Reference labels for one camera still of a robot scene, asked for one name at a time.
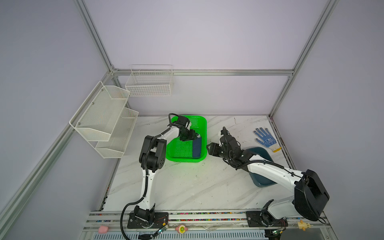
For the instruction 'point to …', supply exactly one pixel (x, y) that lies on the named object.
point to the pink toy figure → (103, 229)
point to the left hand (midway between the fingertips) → (193, 138)
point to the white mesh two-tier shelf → (105, 120)
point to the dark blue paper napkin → (196, 147)
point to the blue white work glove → (268, 140)
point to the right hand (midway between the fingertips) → (208, 147)
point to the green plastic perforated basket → (178, 150)
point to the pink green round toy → (181, 229)
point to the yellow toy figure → (303, 225)
